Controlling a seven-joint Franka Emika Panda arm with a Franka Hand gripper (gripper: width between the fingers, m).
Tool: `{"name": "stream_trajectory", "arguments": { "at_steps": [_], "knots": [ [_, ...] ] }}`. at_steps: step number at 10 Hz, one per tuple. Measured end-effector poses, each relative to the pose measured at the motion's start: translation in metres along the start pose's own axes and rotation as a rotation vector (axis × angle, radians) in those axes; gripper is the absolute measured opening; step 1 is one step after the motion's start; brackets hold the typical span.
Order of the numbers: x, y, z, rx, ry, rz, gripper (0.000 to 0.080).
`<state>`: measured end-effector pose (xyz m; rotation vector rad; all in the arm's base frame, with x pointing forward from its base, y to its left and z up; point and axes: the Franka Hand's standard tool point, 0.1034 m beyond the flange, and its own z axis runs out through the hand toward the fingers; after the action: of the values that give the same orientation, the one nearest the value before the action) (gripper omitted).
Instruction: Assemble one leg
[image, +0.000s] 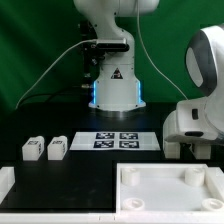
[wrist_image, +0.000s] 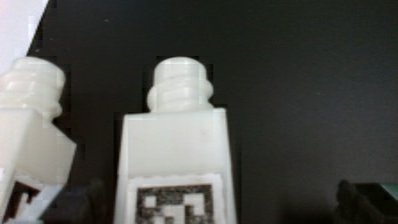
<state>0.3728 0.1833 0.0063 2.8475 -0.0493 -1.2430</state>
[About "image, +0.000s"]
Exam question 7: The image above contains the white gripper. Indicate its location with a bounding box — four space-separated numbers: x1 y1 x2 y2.
163 98 224 147

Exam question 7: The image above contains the white square tabletop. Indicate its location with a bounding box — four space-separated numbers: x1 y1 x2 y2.
116 163 224 213

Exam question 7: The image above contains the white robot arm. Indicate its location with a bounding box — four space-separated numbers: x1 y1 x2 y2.
73 0 224 145

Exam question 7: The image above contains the white right obstacle block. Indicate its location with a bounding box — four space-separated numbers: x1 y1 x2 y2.
205 167 224 202

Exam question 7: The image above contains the white obstacle block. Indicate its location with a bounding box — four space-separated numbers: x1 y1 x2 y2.
0 167 15 204
205 167 224 202

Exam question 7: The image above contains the white tag base sheet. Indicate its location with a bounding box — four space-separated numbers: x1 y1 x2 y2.
70 132 160 151

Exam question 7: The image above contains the white left obstacle block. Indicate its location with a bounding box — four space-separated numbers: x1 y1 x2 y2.
0 167 15 204

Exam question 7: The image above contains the black camera on base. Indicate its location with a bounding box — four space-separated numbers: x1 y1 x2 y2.
81 38 129 53

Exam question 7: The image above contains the white cable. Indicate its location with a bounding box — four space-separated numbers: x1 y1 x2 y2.
15 39 98 110

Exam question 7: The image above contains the black cable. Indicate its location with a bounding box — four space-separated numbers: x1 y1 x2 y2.
19 86 94 105

